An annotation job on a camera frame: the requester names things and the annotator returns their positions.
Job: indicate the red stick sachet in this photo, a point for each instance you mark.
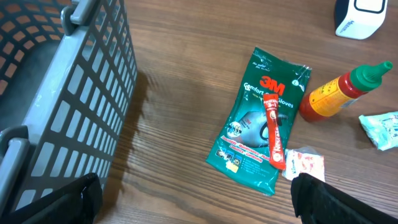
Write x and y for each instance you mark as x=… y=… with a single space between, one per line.
x=277 y=158

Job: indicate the red sauce bottle green cap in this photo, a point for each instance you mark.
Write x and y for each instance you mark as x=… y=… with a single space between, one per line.
x=328 y=99

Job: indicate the green 3M gloves packet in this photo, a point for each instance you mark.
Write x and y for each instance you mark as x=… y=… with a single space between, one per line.
x=241 y=150

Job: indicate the grey plastic mesh basket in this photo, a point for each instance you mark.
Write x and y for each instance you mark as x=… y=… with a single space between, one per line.
x=68 y=73

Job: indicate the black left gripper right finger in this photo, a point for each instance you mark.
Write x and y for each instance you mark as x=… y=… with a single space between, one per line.
x=317 y=202

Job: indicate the red white small packet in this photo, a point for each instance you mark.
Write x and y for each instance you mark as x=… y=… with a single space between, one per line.
x=304 y=160

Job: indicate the light green tissue packet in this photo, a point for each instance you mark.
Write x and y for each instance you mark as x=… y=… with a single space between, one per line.
x=381 y=129

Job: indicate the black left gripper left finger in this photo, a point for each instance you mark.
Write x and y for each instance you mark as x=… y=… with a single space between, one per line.
x=78 y=202

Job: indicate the white barcode scanner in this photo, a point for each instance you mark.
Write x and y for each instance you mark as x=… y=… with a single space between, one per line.
x=358 y=19

